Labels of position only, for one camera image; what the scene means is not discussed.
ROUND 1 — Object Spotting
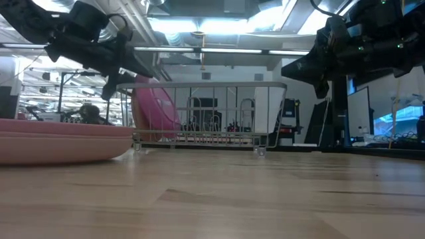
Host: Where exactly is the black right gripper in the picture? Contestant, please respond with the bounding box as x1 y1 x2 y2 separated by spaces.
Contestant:
281 25 366 100

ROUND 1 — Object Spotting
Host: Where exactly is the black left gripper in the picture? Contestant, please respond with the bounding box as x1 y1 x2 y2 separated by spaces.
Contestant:
44 31 154 101

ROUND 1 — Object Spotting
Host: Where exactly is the magenta plate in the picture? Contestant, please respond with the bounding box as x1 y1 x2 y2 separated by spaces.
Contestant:
132 74 182 140

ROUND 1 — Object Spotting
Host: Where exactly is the grey wire dish rack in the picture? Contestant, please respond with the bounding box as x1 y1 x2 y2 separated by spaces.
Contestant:
116 81 288 157

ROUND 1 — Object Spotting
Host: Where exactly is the black folded stand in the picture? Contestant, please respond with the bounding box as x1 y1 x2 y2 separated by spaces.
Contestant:
303 98 333 146

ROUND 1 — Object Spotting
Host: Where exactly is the translucent plastic cutlery holder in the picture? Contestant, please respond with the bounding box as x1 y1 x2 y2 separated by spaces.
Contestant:
252 86 286 134

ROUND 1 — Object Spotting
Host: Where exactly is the person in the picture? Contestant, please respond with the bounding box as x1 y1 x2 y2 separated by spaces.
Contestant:
78 104 102 125

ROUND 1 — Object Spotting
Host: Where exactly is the white panel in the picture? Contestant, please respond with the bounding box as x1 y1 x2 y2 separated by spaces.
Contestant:
347 86 375 139

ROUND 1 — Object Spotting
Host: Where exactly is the blue-lit screen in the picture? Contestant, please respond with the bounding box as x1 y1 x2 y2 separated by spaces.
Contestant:
373 105 425 137

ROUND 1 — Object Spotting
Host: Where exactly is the peach plate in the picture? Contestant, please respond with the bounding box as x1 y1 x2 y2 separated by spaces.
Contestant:
0 135 134 166

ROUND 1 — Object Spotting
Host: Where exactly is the black monitor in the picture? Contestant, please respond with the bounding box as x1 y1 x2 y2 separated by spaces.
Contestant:
0 85 18 119

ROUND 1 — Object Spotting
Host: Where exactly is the black camera cable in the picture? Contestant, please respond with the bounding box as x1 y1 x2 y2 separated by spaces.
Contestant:
105 12 134 42
309 0 335 18

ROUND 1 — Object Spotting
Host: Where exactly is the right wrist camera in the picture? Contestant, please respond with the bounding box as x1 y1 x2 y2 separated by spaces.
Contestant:
327 15 350 50

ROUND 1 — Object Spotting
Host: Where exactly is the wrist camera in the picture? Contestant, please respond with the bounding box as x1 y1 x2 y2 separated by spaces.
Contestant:
67 1 111 35
327 15 350 50

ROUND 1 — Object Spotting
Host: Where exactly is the thin black stand frame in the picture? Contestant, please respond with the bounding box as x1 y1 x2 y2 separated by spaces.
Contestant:
56 70 114 126

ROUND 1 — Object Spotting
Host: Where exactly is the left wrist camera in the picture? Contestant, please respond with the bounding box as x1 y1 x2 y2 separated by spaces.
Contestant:
67 1 111 35

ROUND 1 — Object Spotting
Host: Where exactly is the yellow hanging cord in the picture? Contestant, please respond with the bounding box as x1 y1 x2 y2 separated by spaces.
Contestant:
191 31 207 71

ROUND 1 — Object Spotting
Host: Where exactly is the black door frame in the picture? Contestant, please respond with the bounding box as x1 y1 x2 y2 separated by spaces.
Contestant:
191 96 238 132

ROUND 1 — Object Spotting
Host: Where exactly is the tangle of dark cables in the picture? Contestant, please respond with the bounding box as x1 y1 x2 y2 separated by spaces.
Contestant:
351 131 425 149

